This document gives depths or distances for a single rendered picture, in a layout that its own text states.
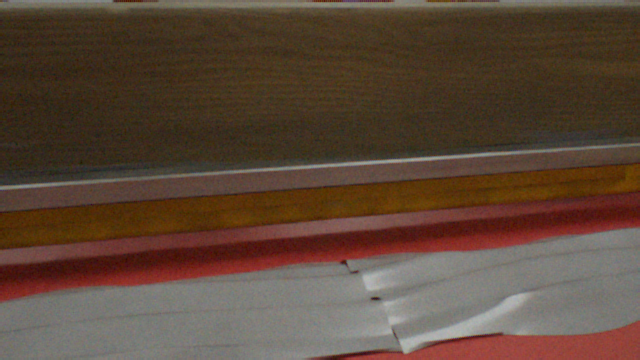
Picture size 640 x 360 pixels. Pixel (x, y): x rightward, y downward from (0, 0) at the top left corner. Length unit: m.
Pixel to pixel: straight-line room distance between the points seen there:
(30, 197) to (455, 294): 0.16
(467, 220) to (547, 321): 0.10
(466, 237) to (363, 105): 0.08
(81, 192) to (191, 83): 0.06
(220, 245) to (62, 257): 0.07
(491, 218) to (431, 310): 0.11
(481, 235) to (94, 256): 0.17
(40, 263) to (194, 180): 0.08
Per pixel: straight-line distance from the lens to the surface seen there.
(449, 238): 0.29
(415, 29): 0.27
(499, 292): 0.23
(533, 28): 0.30
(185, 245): 0.28
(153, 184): 0.25
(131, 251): 0.28
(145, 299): 0.22
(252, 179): 0.25
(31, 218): 0.28
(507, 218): 0.32
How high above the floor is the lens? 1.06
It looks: 17 degrees down
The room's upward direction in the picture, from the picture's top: straight up
